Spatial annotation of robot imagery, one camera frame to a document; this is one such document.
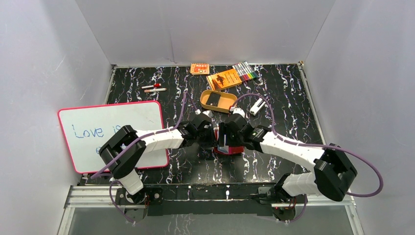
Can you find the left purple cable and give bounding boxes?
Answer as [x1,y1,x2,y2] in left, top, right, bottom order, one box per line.
[91,90,202,224]

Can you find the red card holder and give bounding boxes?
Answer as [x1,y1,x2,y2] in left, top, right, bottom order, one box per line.
[213,145,245,155]

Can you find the small orange card box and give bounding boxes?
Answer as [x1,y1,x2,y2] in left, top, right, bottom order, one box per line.
[190,63,210,75]

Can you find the purple cable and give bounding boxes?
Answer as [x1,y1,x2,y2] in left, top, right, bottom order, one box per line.
[230,93,384,223]
[91,90,202,224]

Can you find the orange book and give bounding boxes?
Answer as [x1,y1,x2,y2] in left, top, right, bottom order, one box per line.
[206,69,242,91]

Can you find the yellow oval tray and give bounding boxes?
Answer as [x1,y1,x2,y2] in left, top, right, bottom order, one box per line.
[200,90,237,114]

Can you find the coloured marker set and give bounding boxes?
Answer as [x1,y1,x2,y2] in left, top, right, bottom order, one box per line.
[232,61,259,82]

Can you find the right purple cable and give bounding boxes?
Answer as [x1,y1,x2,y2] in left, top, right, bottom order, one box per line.
[230,93,384,223]

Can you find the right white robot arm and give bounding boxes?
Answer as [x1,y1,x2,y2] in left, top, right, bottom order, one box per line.
[217,114,357,203]

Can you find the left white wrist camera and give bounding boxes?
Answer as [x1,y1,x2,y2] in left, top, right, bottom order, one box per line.
[195,109,213,118]

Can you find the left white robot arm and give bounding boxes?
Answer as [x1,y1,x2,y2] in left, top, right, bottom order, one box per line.
[98,111,216,204]

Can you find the black credit card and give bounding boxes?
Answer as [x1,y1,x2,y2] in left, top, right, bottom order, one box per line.
[206,93,221,107]

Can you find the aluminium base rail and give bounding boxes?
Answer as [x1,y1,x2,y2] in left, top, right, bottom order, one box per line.
[66,183,354,219]

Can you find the orange white marker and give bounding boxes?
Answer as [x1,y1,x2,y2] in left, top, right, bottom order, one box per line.
[144,88,167,93]

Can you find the pink framed whiteboard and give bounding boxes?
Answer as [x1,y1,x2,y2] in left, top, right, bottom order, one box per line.
[58,100,164,173]

